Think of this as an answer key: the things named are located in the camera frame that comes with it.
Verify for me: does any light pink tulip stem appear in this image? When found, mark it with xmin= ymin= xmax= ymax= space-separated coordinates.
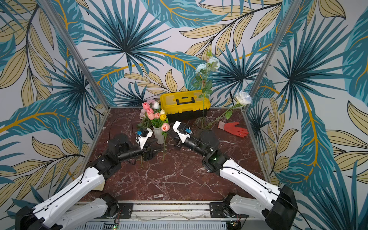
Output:
xmin=162 ymin=123 xmax=170 ymax=160

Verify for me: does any light pink rose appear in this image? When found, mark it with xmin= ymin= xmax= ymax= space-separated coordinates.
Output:
xmin=137 ymin=99 xmax=157 ymax=167

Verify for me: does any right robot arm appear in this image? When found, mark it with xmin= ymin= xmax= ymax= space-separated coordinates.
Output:
xmin=169 ymin=131 xmax=298 ymax=230

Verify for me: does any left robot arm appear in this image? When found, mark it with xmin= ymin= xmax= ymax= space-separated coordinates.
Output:
xmin=15 ymin=131 xmax=160 ymax=230

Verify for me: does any white ribbed vase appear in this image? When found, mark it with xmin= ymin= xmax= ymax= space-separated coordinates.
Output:
xmin=153 ymin=127 xmax=164 ymax=145

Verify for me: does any clear glass vase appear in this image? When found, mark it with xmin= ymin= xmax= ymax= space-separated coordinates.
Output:
xmin=195 ymin=117 xmax=211 ymax=130

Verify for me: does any tulip bouquet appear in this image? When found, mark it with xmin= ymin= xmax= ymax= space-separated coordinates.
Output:
xmin=138 ymin=99 xmax=169 ymax=128

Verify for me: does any yellow black toolbox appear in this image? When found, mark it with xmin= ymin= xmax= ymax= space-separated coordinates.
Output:
xmin=160 ymin=90 xmax=211 ymax=123

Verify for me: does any red glove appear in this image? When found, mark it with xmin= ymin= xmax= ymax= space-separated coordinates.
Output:
xmin=218 ymin=121 xmax=249 ymax=138

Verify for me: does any white rose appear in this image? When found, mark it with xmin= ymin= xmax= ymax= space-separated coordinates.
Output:
xmin=205 ymin=92 xmax=252 ymax=128

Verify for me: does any pale blue flower stem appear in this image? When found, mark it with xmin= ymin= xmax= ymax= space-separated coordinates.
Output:
xmin=192 ymin=51 xmax=220 ymax=117

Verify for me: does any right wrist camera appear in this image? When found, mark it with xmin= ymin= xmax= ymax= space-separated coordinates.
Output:
xmin=173 ymin=121 xmax=192 ymax=135

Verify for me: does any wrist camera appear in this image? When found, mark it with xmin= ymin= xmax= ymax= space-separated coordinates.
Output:
xmin=135 ymin=128 xmax=153 ymax=150
xmin=173 ymin=121 xmax=192 ymax=135

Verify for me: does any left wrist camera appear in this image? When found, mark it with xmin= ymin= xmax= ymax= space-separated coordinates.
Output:
xmin=135 ymin=128 xmax=153 ymax=150

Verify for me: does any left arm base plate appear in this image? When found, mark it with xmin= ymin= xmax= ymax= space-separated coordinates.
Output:
xmin=105 ymin=203 xmax=134 ymax=219

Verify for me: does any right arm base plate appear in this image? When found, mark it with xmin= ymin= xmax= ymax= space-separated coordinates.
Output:
xmin=209 ymin=202 xmax=237 ymax=218

